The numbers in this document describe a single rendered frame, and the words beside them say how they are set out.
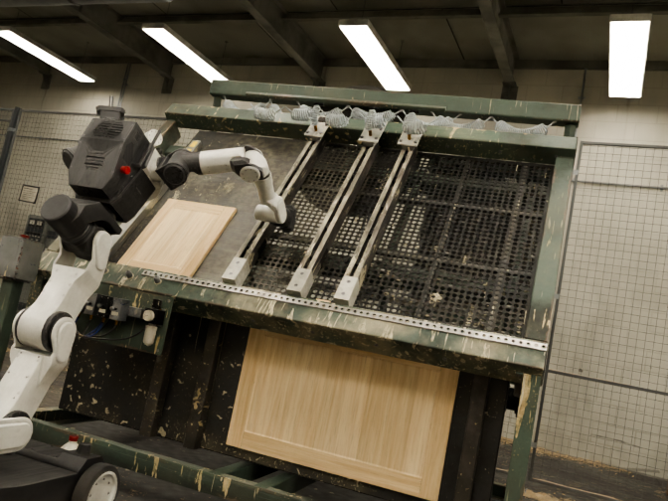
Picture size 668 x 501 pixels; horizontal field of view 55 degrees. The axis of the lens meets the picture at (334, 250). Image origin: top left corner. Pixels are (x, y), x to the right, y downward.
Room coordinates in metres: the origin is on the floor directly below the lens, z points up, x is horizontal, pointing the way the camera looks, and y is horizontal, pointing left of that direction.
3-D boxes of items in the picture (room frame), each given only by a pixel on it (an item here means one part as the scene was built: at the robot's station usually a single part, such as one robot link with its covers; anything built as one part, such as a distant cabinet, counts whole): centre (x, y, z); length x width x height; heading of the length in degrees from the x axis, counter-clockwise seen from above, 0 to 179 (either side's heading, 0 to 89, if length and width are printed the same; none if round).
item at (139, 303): (2.65, 0.86, 0.69); 0.50 x 0.14 x 0.24; 71
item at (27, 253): (2.73, 1.30, 0.84); 0.12 x 0.12 x 0.18; 71
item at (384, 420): (2.65, -0.14, 0.53); 0.90 x 0.02 x 0.55; 71
